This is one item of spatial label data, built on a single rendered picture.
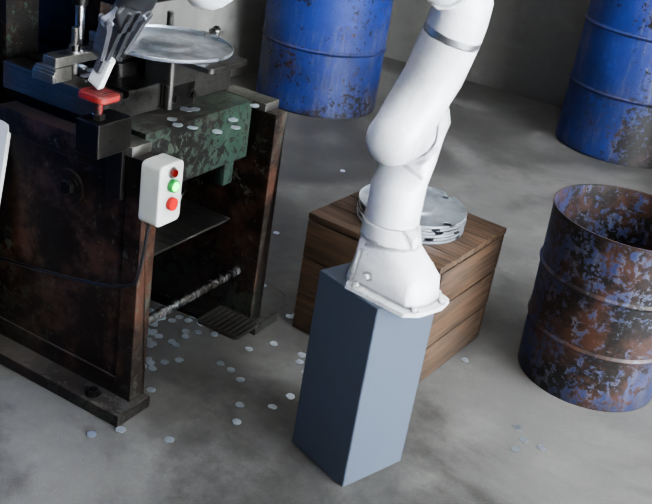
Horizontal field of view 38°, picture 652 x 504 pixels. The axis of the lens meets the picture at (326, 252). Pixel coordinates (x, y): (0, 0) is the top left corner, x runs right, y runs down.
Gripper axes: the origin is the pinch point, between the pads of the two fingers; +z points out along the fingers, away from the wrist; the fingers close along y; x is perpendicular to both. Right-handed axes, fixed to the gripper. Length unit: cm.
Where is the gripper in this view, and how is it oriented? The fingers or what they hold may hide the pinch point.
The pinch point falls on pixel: (101, 70)
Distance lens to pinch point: 186.6
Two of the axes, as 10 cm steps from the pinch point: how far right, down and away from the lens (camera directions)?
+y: 5.1, -3.2, 8.0
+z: -4.9, 6.6, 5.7
